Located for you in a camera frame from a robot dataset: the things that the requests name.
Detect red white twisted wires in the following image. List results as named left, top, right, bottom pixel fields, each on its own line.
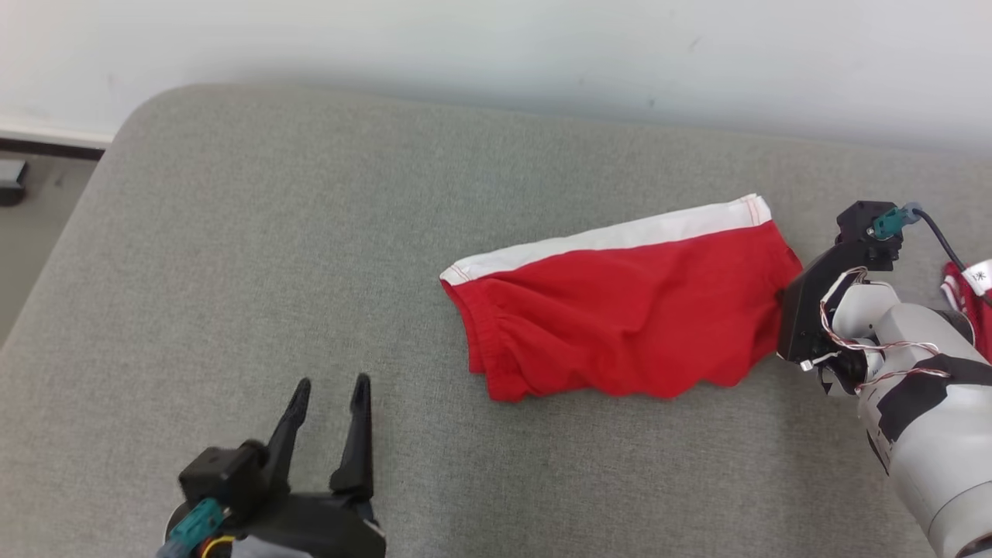
left=818, top=267, right=952, bottom=390

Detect grey metal frame leg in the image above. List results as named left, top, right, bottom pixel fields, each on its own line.
left=0, top=158, right=29, bottom=208

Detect black right camera cable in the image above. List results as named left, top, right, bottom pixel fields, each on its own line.
left=913, top=205, right=992, bottom=286

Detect red shorts white waistband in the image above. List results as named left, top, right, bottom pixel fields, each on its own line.
left=439, top=194, right=805, bottom=405

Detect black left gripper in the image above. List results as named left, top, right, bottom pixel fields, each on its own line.
left=166, top=374, right=388, bottom=558

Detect teal right camera connector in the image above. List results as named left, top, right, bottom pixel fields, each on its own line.
left=871, top=204, right=924, bottom=240

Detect teal camera connector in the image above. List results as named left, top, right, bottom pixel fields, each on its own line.
left=871, top=204, right=924, bottom=240
left=157, top=498, right=227, bottom=558

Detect white wall baseboard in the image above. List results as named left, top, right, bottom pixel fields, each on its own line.
left=0, top=115, right=115, bottom=162

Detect red white sports shirt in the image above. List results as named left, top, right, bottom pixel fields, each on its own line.
left=939, top=259, right=992, bottom=365

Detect teal left camera connector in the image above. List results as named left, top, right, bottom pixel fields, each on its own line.
left=157, top=498, right=227, bottom=558

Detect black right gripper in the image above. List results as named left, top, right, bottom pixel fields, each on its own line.
left=777, top=239, right=904, bottom=374

